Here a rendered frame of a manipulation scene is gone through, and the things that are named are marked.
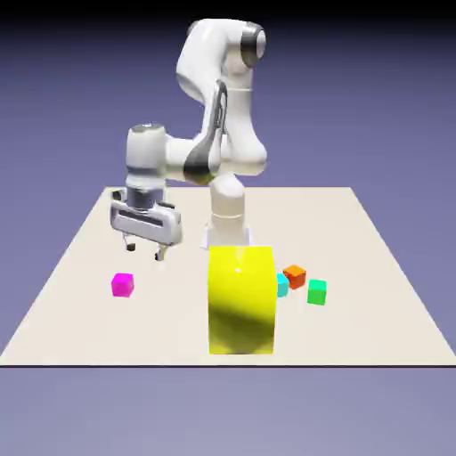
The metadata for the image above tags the small magenta cube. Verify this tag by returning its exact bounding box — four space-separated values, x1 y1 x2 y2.
110 273 135 298

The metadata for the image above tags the large yellow box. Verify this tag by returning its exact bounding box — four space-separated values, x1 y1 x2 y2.
208 244 278 356

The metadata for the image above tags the small orange cube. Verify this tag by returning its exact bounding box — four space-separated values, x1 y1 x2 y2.
282 264 307 290

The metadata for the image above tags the small green cube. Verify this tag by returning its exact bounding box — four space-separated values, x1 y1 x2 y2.
306 279 328 306

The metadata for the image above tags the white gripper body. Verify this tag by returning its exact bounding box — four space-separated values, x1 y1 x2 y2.
109 199 183 247

